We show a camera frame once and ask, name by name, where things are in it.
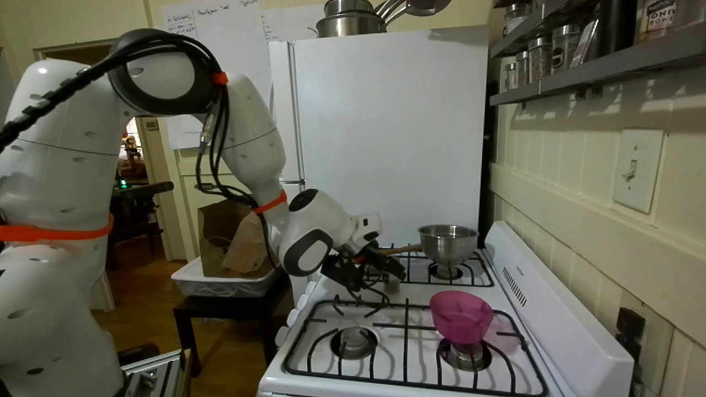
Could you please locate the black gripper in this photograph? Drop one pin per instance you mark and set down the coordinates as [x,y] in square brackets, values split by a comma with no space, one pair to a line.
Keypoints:
[350,266]

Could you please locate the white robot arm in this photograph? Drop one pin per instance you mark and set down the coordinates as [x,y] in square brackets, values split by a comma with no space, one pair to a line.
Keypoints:
[58,160]

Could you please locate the right stove grate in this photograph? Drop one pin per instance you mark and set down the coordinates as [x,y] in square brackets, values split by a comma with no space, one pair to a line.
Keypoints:
[350,349]

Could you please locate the stove grate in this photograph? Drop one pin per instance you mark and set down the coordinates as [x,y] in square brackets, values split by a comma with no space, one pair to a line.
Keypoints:
[442,268]
[350,349]

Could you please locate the steel saucepan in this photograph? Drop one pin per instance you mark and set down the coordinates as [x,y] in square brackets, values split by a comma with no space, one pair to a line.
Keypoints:
[444,244]

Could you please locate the left stove grate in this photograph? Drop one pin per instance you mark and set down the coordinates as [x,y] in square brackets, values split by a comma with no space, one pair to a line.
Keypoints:
[442,268]

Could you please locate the pink plastic bowl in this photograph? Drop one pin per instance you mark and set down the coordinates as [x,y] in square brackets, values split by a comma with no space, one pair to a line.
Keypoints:
[461,319]

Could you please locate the white gas stove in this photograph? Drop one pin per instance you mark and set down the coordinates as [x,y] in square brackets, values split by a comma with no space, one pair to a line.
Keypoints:
[576,354]

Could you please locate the brown cardboard box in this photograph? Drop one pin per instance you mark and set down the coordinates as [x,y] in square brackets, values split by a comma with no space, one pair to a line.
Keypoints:
[232,244]

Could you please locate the white refrigerator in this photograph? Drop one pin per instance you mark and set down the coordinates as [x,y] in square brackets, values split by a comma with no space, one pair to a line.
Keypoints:
[386,125]

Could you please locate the white tray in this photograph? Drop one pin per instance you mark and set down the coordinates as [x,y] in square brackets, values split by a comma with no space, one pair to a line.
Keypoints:
[193,283]

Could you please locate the wall power outlet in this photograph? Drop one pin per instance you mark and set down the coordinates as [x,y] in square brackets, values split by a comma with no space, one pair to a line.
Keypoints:
[629,329]

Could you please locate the grey wall spice rack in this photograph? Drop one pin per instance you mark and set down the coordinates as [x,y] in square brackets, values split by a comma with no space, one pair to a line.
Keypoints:
[572,45]

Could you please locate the white light switch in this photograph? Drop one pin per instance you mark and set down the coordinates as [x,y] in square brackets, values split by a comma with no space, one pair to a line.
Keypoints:
[635,170]

